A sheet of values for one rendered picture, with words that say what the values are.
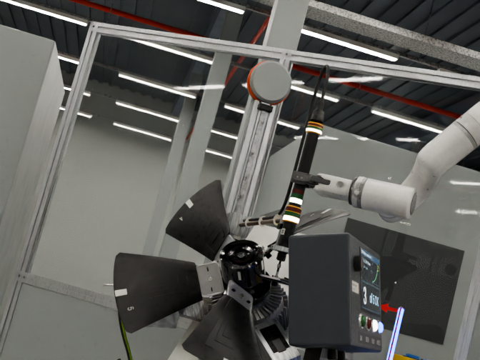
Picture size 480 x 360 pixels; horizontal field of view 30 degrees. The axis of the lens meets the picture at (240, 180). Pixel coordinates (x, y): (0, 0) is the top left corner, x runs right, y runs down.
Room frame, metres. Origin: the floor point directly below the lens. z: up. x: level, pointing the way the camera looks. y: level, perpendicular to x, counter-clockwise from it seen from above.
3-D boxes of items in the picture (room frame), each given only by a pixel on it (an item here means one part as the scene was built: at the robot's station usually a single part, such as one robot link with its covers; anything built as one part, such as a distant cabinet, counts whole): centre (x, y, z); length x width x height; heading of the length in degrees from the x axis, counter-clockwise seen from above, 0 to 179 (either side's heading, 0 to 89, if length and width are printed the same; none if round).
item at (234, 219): (3.04, -0.03, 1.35); 0.10 x 0.07 x 0.08; 12
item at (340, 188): (2.39, -0.26, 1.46); 0.11 x 0.10 x 0.07; 67
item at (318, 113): (2.43, -0.16, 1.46); 0.04 x 0.04 x 0.46
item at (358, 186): (2.36, -0.32, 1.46); 0.09 x 0.03 x 0.08; 157
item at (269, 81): (3.13, -0.01, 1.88); 0.17 x 0.15 x 0.16; 67
